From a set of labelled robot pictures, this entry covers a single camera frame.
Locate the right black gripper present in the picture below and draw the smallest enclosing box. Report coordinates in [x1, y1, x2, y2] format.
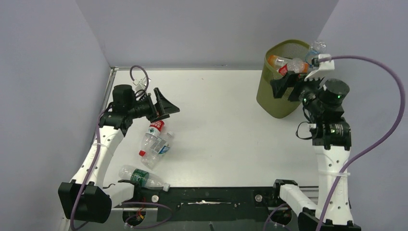
[270, 70, 326, 115]

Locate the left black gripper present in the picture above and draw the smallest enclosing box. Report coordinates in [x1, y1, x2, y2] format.
[127, 88, 179, 123]

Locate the clear bottle red label top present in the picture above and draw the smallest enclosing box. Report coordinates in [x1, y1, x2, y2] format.
[278, 58, 309, 76]

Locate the clear bottle red label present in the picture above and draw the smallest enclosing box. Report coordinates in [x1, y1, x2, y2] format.
[139, 120, 165, 156]
[278, 58, 309, 76]

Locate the orange drink bottle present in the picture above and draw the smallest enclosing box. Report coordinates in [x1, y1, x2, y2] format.
[267, 55, 291, 69]

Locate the crushed clear bottle white cap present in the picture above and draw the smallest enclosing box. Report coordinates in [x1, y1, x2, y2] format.
[140, 131, 175, 169]

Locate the clear bottle blue label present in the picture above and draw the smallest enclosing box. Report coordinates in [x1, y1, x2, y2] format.
[304, 40, 327, 67]

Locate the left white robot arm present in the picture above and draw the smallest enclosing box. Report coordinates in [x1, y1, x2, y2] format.
[58, 84, 180, 223]

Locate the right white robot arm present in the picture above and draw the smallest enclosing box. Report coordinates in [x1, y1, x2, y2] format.
[270, 72, 360, 231]

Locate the green mesh waste bin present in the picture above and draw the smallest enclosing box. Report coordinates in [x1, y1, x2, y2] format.
[256, 39, 309, 118]

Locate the clear bottle dark green label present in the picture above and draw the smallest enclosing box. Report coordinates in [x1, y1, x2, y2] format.
[118, 165, 170, 192]

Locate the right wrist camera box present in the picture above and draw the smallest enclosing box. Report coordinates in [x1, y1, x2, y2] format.
[304, 54, 335, 82]

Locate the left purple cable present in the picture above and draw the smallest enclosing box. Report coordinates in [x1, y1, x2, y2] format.
[69, 65, 174, 231]

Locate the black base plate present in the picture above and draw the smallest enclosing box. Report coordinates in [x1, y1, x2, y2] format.
[113, 187, 295, 228]

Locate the aluminium frame rail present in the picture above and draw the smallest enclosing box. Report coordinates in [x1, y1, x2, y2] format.
[59, 187, 355, 231]

